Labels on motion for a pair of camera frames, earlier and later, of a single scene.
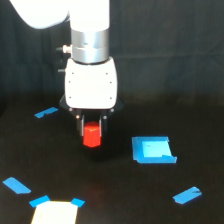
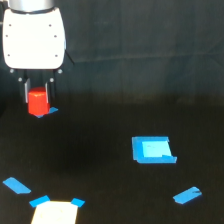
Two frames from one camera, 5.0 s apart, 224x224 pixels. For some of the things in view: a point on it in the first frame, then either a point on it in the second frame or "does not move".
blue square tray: x=153 y=150 does not move
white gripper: x=91 y=87 → x=34 y=44
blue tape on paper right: x=78 y=202 does not move
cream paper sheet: x=55 y=212 does not move
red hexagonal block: x=91 y=134 → x=37 y=101
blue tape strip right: x=187 y=195 does not move
